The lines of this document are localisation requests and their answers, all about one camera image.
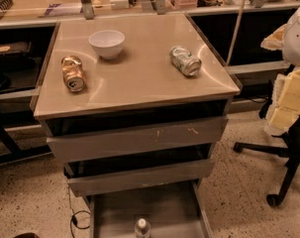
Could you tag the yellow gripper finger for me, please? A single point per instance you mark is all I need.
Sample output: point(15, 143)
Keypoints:
point(274, 42)
point(284, 110)

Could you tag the clear plastic bottle white cap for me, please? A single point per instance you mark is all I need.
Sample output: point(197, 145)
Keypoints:
point(142, 229)

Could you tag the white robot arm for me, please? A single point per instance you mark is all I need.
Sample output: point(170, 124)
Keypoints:
point(291, 49)

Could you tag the grey drawer cabinet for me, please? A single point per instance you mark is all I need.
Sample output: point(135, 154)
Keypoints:
point(139, 87)

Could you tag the bottom grey drawer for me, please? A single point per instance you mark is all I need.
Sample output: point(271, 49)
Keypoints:
point(173, 210)

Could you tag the grey drawer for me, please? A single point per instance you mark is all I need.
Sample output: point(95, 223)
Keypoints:
point(173, 210)
point(113, 143)
point(141, 178)

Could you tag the middle grey drawer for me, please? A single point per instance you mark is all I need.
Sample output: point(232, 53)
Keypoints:
point(141, 178)

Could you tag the top grey drawer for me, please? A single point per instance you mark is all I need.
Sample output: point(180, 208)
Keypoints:
point(113, 143)

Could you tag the black office chair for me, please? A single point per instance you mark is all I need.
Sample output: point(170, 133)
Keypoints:
point(291, 153)

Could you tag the white rod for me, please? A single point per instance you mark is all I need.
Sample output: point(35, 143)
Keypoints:
point(235, 33)

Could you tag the crushed green silver can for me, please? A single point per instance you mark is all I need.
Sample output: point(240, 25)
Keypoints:
point(187, 63)

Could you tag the white ceramic bowl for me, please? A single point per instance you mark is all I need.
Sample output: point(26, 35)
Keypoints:
point(107, 44)

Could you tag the crushed orange soda can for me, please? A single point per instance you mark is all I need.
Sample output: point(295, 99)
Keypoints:
point(72, 73)

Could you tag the purple white paper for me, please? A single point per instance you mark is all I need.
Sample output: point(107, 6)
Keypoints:
point(62, 9)

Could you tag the black table leg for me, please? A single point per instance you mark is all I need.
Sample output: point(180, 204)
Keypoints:
point(15, 153)

